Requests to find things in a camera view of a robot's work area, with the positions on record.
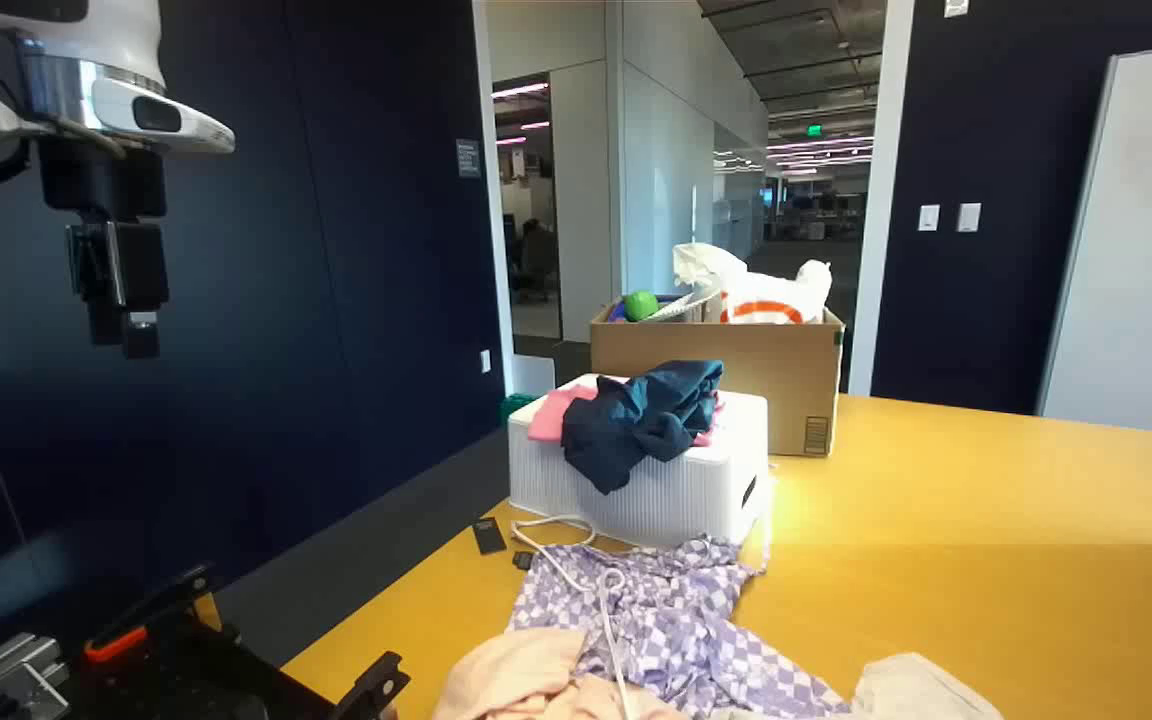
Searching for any white cord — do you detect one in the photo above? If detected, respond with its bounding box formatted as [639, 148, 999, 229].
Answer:
[505, 510, 644, 720]

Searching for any white board panel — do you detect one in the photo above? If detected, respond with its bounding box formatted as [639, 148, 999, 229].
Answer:
[1034, 37, 1152, 438]

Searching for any peach cloth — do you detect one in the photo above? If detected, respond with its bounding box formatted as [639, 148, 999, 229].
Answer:
[433, 625, 687, 720]

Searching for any white storage basket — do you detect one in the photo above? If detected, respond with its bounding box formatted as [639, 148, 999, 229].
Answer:
[505, 373, 774, 553]

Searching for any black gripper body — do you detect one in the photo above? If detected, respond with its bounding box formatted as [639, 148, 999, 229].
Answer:
[37, 132, 170, 229]

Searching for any small black card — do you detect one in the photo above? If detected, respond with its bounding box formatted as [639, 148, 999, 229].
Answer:
[469, 510, 510, 558]

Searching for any dark blue cloth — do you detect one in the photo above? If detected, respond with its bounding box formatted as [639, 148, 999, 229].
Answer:
[558, 354, 728, 498]

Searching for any purple checkered cloth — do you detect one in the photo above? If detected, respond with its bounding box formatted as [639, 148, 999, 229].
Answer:
[509, 537, 854, 720]

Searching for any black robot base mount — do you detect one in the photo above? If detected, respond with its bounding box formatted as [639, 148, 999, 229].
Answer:
[0, 562, 414, 720]

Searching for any green ball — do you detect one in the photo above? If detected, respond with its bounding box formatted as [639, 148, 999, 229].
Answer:
[618, 289, 665, 329]

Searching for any brown cardboard box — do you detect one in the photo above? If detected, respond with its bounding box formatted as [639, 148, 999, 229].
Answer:
[587, 300, 846, 463]

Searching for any cream white cloth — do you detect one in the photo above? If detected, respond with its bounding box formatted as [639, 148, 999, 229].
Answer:
[846, 646, 1006, 720]

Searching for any large pink cloth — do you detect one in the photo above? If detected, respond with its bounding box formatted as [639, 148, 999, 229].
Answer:
[522, 380, 603, 453]

